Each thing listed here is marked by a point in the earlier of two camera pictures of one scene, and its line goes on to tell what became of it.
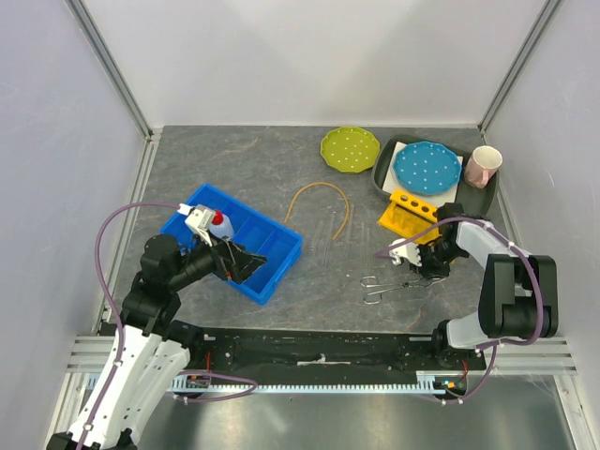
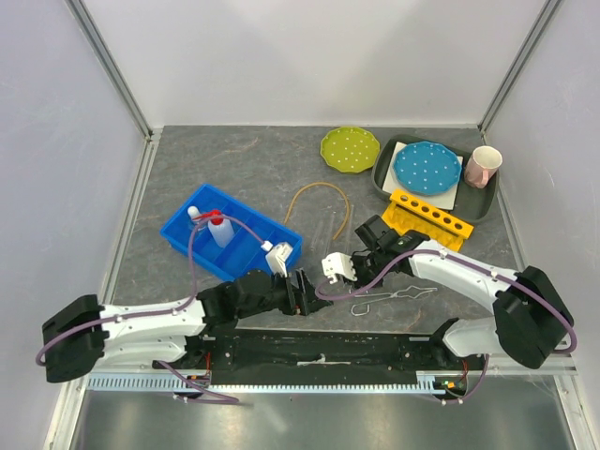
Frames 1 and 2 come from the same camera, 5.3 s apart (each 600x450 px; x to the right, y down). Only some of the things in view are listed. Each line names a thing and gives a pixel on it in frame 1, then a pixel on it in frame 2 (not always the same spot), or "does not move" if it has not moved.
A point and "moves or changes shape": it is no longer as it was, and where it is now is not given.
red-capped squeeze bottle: x=217 y=217 does not move
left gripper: x=232 y=261 to x=309 y=305
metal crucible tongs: x=375 y=297 moves or changes shape
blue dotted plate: x=427 y=168 does not move
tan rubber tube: x=348 y=212 does not move
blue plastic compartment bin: x=278 y=246 does not move
